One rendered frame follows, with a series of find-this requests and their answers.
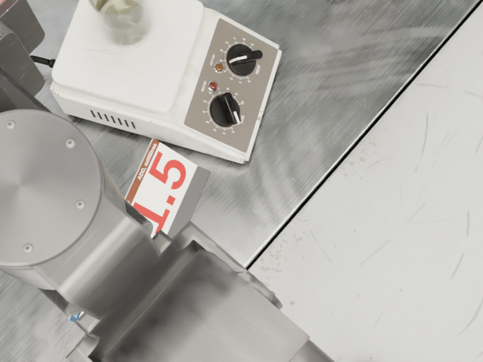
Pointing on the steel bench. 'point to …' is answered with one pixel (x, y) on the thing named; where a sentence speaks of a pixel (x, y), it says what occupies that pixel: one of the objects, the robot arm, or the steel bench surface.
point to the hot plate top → (131, 57)
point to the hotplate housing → (137, 117)
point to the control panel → (256, 90)
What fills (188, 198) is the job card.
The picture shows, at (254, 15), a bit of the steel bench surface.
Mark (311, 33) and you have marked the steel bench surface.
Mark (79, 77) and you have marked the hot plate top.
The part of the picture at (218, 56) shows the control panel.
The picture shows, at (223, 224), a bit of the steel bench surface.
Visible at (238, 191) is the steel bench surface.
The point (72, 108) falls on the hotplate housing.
